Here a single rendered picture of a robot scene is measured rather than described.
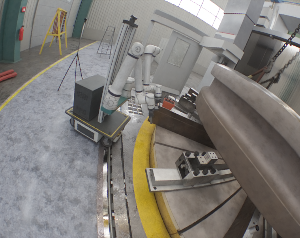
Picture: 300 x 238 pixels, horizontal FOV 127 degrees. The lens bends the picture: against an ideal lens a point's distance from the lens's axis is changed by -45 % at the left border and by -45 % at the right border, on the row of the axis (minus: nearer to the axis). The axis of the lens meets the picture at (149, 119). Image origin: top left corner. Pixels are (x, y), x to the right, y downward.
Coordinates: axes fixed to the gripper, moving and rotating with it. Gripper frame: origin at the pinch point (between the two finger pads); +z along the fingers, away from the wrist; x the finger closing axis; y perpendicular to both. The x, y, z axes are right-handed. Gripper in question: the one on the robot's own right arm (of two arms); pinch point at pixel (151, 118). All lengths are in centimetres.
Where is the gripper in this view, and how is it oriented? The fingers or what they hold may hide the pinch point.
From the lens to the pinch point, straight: 166.8
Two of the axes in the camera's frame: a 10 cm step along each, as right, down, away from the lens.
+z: 0.7, 8.0, 6.0
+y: -9.9, -0.3, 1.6
